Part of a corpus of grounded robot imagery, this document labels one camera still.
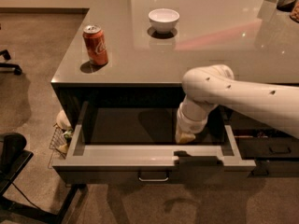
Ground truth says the grey drawer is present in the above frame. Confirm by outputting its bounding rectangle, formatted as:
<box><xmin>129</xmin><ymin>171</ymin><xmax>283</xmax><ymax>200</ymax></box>
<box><xmin>249</xmin><ymin>160</ymin><xmax>299</xmax><ymax>178</ymax></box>
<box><xmin>221</xmin><ymin>106</ymin><xmax>289</xmax><ymax>138</ymax></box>
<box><xmin>53</xmin><ymin>103</ymin><xmax>256</xmax><ymax>184</ymax></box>
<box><xmin>236</xmin><ymin>137</ymin><xmax>299</xmax><ymax>159</ymax></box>

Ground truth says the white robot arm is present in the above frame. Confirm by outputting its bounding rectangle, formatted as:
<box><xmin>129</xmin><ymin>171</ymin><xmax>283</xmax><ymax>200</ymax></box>
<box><xmin>175</xmin><ymin>64</ymin><xmax>299</xmax><ymax>144</ymax></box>

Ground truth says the grey counter cabinet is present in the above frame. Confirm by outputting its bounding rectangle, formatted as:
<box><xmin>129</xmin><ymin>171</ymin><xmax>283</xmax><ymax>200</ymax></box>
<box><xmin>50</xmin><ymin>0</ymin><xmax>299</xmax><ymax>179</ymax></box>

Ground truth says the green patterned snack bag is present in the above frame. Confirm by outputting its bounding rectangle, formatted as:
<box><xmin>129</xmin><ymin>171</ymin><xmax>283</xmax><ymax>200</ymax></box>
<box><xmin>63</xmin><ymin>130</ymin><xmax>74</xmax><ymax>140</ymax></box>

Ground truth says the white ceramic bowl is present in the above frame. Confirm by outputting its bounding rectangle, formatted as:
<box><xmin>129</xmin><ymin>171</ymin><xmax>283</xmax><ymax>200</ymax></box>
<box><xmin>149</xmin><ymin>8</ymin><xmax>179</xmax><ymax>34</ymax></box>

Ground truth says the orange soda can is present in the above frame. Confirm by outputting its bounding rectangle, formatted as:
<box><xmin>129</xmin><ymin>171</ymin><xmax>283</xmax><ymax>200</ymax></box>
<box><xmin>83</xmin><ymin>24</ymin><xmax>108</xmax><ymax>65</ymax></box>

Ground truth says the white rounded object in basket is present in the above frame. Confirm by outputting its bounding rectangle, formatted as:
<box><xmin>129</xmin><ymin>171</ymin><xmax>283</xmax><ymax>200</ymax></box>
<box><xmin>56</xmin><ymin>110</ymin><xmax>71</xmax><ymax>130</ymax></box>

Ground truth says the brown object on counter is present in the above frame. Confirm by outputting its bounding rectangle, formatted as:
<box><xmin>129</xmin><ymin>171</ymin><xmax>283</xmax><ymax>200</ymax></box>
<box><xmin>290</xmin><ymin>0</ymin><xmax>299</xmax><ymax>22</ymax></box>

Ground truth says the black chair base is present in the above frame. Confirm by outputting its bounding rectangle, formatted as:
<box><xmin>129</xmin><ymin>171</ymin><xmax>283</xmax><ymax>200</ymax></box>
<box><xmin>0</xmin><ymin>49</ymin><xmax>23</xmax><ymax>77</ymax></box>

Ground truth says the wire basket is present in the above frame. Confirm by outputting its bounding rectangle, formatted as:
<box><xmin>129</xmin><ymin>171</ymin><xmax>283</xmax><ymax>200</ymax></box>
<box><xmin>48</xmin><ymin>125</ymin><xmax>72</xmax><ymax>169</ymax></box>

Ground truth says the black cable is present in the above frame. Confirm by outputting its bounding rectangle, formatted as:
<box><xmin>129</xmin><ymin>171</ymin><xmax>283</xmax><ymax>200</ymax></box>
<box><xmin>6</xmin><ymin>179</ymin><xmax>48</xmax><ymax>212</ymax></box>

